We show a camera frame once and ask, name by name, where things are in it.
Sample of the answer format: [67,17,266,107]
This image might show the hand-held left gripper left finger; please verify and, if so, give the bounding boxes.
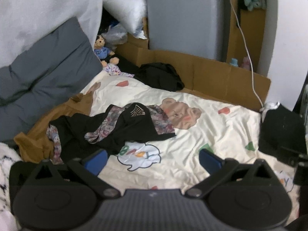
[30,149,122,199]

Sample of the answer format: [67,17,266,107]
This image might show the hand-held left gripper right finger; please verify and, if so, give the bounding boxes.
[185,149,277,199]

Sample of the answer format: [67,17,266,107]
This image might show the black sweater with patterned trim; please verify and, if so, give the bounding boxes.
[47,102,176,164]

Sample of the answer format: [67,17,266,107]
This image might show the stack of folded black clothes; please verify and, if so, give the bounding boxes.
[259,103,307,166]

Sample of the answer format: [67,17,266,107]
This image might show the printed bear bed sheet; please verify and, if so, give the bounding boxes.
[80,73,296,198]

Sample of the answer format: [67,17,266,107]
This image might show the brown cloth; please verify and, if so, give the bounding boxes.
[14,94,94,163]

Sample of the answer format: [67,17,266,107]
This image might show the flat cardboard sheet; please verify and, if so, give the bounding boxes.
[115,32,271,112]

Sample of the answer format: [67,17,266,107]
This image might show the white fuzzy blanket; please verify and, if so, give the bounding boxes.
[0,142,22,231]

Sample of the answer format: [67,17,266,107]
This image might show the small floral cloth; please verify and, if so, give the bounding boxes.
[103,63,134,77]

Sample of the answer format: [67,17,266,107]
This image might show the black crumpled garment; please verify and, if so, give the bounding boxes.
[133,63,185,92]

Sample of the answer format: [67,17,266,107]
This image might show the grey cushion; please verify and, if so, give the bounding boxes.
[0,17,104,142]

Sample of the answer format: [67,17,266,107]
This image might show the teddy bear in blue shirt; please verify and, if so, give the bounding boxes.
[93,35,120,67]

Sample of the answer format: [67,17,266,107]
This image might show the clear plastic bag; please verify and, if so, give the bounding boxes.
[101,24,128,45]

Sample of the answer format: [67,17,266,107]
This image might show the cardboard box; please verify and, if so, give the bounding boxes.
[226,0,267,73]

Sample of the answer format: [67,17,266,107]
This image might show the grey plastic-wrapped panel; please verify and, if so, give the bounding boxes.
[147,0,231,60]

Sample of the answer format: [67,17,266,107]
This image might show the white pillow in plastic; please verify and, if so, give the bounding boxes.
[102,0,147,34]

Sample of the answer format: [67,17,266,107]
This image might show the white quilt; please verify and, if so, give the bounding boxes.
[0,0,104,68]

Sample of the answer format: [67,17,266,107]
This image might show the white cable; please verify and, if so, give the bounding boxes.
[226,0,265,109]

